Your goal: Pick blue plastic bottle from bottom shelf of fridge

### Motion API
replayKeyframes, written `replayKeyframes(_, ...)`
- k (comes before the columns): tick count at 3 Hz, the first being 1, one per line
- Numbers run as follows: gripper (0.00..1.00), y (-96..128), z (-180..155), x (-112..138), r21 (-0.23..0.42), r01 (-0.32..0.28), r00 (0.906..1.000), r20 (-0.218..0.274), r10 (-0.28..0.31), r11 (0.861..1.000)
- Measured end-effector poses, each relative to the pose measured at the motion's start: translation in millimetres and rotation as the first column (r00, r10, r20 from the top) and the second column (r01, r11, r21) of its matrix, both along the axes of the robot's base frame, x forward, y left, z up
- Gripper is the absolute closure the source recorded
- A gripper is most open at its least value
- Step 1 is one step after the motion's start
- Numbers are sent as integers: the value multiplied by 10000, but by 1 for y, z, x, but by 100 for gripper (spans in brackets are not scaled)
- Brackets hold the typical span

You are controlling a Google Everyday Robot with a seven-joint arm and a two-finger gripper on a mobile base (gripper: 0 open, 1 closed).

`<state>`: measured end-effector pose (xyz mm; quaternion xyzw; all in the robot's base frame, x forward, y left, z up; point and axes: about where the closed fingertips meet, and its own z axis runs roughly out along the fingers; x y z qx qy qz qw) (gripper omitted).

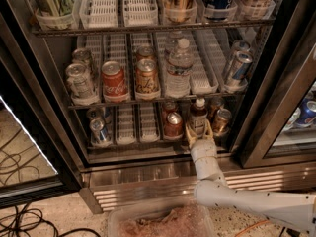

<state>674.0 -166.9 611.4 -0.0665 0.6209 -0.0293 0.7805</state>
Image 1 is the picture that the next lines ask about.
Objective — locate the clear water bottle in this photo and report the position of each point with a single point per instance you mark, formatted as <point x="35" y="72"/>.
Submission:
<point x="171" y="41"/>
<point x="179" y="67"/>

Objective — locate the front clear water bottle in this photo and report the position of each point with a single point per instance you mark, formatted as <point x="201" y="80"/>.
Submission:
<point x="179" y="67"/>

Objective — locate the rear slim blue silver can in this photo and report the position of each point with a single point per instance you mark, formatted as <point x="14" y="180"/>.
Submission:
<point x="238" y="45"/>

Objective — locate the orange can shelf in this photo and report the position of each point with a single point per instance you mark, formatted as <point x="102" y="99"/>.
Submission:
<point x="145" y="52"/>
<point x="147" y="82"/>

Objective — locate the red coca-cola can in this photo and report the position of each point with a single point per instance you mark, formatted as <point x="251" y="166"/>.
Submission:
<point x="114" y="85"/>

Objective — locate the copper can shelf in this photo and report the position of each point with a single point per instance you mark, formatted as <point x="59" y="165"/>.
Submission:
<point x="173" y="127"/>
<point x="168" y="107"/>

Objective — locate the rear gold can bottom shelf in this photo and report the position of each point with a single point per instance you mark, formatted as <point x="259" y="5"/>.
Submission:
<point x="215" y="104"/>

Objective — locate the silver can shelf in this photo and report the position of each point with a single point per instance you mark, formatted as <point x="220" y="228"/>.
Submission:
<point x="81" y="84"/>
<point x="84" y="55"/>

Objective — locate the brown bottle with white cap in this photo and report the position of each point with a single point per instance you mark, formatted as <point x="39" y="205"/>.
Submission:
<point x="197" y="116"/>

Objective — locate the white can right fridge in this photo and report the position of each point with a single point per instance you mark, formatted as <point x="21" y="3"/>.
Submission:
<point x="290" y="123"/>

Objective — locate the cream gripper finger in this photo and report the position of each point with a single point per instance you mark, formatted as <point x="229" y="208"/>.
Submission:
<point x="191" y="136"/>
<point x="208" y="133"/>

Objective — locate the closed right fridge door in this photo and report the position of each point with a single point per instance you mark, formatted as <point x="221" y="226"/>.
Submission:
<point x="284" y="77"/>

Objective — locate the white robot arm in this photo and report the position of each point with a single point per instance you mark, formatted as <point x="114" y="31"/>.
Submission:
<point x="294" y="211"/>

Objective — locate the blue pepsi can right fridge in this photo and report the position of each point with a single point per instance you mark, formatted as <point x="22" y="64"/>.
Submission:
<point x="308" y="113"/>

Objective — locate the front orange can middle shelf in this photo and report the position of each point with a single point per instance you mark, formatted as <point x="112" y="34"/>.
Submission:
<point x="147" y="82"/>

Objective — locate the front blue can bottom shelf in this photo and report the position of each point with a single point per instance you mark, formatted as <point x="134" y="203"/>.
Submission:
<point x="99" y="130"/>

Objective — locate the black plug adapter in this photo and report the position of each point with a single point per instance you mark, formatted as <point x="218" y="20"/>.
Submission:
<point x="293" y="233"/>

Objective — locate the slim blue silver can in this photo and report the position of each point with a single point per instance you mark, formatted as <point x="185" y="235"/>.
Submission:
<point x="238" y="45"/>
<point x="238" y="68"/>

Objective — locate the rear orange can middle shelf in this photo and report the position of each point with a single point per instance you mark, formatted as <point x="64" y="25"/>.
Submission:
<point x="145" y="52"/>

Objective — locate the open fridge glass door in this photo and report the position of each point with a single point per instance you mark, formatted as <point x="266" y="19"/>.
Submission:
<point x="34" y="162"/>

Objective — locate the rear copper can bottom shelf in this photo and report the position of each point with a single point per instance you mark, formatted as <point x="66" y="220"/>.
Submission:
<point x="168" y="107"/>

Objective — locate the rear silver can middle shelf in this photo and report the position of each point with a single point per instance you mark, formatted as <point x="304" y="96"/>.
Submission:
<point x="84" y="55"/>

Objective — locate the front gold can bottom shelf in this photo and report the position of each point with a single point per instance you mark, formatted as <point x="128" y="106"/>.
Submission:
<point x="221" y="121"/>

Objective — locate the gold tall can top shelf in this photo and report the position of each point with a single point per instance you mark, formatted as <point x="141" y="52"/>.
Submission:
<point x="178" y="11"/>

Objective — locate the rear blue can bottom shelf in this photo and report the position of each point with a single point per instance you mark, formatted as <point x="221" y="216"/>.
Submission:
<point x="102" y="112"/>

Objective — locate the clear plastic bin with cloth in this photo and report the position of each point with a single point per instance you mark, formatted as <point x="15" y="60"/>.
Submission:
<point x="177" y="216"/>

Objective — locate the front slim blue silver can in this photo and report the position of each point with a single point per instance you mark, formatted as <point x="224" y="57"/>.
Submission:
<point x="238" y="68"/>

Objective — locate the front copper can bottom shelf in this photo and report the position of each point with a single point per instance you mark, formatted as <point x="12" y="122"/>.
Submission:
<point x="173" y="127"/>

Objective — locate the rear clear water bottle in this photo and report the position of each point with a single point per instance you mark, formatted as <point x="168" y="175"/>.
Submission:
<point x="171" y="41"/>

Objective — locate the steel fridge bottom grille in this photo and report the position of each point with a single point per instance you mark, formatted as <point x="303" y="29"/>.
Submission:
<point x="108" y="187"/>

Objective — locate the front silver can middle shelf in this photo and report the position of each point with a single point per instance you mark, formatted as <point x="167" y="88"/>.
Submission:
<point x="81" y="84"/>

